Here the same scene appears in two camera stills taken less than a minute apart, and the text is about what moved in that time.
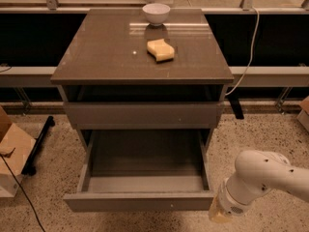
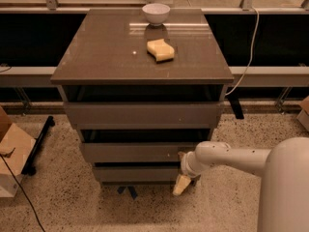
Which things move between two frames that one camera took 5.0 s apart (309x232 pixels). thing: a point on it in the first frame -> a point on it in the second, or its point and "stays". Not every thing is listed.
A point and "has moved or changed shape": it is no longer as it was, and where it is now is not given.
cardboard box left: [13, 136] stays
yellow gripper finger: [216, 215] -> [182, 182]
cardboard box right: [303, 116] stays
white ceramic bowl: [155, 14] stays
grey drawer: [143, 170] has moved or changed shape
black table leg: [235, 99] stays
